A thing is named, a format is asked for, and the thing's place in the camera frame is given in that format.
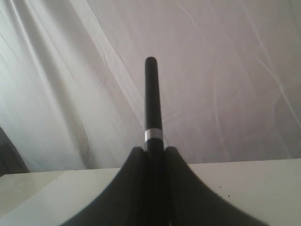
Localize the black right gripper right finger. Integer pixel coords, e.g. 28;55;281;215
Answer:
164;146;265;226

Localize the black paintbrush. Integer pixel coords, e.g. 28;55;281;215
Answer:
145;56;169;226

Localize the white backdrop curtain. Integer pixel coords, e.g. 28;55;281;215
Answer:
0;0;301;172

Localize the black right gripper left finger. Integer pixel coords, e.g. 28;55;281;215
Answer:
62;147;146;226

